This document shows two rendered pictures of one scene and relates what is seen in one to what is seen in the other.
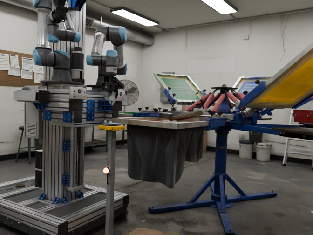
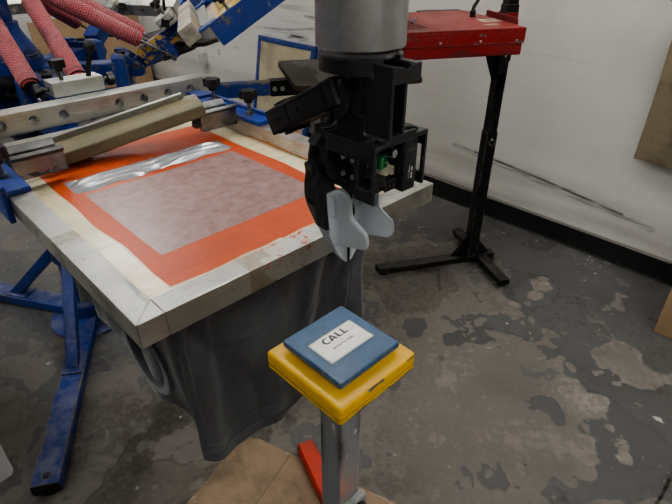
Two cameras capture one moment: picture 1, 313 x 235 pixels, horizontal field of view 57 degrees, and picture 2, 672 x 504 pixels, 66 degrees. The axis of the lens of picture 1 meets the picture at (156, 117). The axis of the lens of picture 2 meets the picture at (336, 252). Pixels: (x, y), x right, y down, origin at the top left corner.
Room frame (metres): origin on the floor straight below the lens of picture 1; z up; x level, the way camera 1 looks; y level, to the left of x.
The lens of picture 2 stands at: (1.87, 0.76, 1.39)
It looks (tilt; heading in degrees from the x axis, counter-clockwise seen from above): 32 degrees down; 280
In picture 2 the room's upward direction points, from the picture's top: straight up
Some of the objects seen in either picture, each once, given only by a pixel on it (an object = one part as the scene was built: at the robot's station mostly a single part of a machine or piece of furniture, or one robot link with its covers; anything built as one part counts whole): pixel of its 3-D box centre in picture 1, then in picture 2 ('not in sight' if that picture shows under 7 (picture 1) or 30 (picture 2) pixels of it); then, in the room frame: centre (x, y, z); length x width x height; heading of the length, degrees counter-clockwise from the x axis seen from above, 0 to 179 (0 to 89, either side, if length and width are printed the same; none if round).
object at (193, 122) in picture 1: (171, 121); (185, 175); (2.33, -0.13, 0.97); 0.79 x 0.58 x 0.04; 144
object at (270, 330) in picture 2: (149, 154); (284, 334); (2.10, 0.04, 0.74); 0.45 x 0.03 x 0.43; 54
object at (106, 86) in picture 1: (110, 82); (365, 124); (1.92, 0.32, 1.24); 0.09 x 0.08 x 0.12; 144
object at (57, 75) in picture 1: (61, 74); not in sight; (2.24, 0.75, 1.31); 0.15 x 0.15 x 0.10
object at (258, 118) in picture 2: (215, 121); (232, 117); (2.37, -0.49, 0.97); 0.30 x 0.05 x 0.07; 144
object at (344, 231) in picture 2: (108, 98); (348, 232); (1.93, 0.33, 1.14); 0.06 x 0.03 x 0.09; 144
